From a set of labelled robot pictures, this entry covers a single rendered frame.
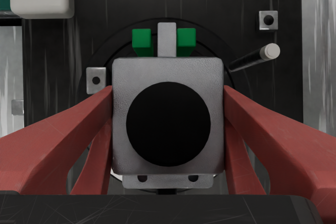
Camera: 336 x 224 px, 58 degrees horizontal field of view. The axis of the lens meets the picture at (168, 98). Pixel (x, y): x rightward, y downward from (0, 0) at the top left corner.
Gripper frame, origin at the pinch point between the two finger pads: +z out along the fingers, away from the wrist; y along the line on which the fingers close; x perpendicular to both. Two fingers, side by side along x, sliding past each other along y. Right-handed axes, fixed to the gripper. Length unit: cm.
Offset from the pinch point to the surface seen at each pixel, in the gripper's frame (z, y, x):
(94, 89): 8.7, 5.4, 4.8
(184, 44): 7.5, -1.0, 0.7
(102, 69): 9.5, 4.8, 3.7
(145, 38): 7.6, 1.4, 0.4
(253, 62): 6.1, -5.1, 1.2
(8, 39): 18.8, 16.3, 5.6
